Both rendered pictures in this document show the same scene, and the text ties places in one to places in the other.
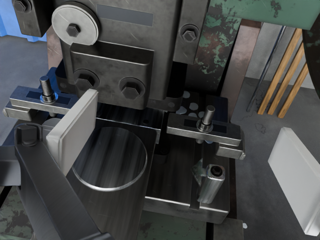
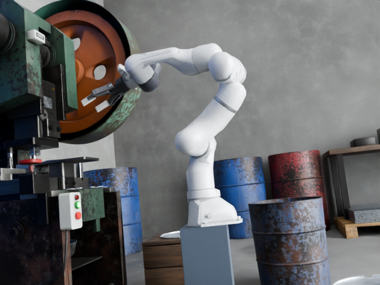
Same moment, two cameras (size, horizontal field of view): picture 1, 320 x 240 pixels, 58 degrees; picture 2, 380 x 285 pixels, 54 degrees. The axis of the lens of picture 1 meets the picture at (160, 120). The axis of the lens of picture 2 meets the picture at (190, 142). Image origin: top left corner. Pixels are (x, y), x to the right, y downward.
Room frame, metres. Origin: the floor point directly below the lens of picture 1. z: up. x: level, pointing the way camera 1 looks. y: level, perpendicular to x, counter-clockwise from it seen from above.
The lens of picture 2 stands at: (-0.69, 1.60, 0.60)
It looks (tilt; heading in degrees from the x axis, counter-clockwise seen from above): 7 degrees up; 282
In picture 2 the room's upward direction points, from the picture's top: 6 degrees counter-clockwise
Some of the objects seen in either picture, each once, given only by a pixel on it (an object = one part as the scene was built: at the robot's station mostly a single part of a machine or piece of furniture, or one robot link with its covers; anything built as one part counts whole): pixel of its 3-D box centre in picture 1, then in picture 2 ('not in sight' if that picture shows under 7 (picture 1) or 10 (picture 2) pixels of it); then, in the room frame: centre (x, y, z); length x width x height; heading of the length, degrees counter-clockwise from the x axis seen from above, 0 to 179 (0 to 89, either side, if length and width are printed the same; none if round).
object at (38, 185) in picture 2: not in sight; (35, 198); (0.16, 0.39, 0.62); 0.10 x 0.06 x 0.20; 89
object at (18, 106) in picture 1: (44, 96); (8, 168); (0.39, 0.24, 0.76); 0.17 x 0.06 x 0.10; 89
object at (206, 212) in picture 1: (125, 135); (35, 187); (0.39, 0.07, 0.68); 0.45 x 0.30 x 0.06; 89
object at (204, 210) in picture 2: not in sight; (212, 206); (-0.44, 0.09, 0.52); 0.22 x 0.19 x 0.14; 5
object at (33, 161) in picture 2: not in sight; (30, 169); (0.16, 0.40, 0.72); 0.07 x 0.06 x 0.08; 179
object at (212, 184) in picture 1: (210, 184); (79, 168); (0.26, -0.10, 0.75); 0.03 x 0.03 x 0.10; 89
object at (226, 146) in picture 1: (209, 126); not in sight; (0.38, -0.10, 0.76); 0.17 x 0.06 x 0.10; 89
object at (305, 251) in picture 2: not in sight; (289, 242); (-0.73, -0.62, 0.24); 0.42 x 0.42 x 0.48
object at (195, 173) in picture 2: not in sight; (201, 159); (-0.40, 0.06, 0.71); 0.18 x 0.11 x 0.25; 77
